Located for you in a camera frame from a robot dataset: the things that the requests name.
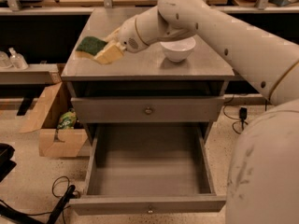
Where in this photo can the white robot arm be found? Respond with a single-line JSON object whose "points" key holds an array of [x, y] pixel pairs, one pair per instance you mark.
{"points": [[263, 179]]}

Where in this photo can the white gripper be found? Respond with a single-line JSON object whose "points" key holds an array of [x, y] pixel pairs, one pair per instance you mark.
{"points": [[128, 36]]}

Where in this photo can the green snack bag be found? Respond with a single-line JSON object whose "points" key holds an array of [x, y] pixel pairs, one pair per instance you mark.
{"points": [[67, 120]]}

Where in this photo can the open grey middle drawer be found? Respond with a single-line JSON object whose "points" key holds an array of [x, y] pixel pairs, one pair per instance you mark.
{"points": [[148, 169]]}

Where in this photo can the grey drawer cabinet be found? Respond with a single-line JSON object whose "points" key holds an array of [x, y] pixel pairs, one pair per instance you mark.
{"points": [[150, 74]]}

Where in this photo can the cardboard box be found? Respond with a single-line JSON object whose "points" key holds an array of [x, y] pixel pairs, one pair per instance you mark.
{"points": [[44, 117]]}

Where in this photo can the green yellow sponge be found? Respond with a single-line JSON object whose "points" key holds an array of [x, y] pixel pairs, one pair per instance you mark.
{"points": [[89, 47]]}

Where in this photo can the white ceramic bowl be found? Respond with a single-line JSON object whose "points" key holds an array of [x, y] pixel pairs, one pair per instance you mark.
{"points": [[178, 51]]}

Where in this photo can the closed grey top drawer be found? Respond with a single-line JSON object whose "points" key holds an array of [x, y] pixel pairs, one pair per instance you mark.
{"points": [[129, 110]]}

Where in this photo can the clear sanitizer bottle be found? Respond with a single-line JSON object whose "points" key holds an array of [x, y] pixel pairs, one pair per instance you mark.
{"points": [[17, 59]]}

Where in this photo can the black case at left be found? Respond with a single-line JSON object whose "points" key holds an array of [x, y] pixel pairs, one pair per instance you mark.
{"points": [[6, 162]]}

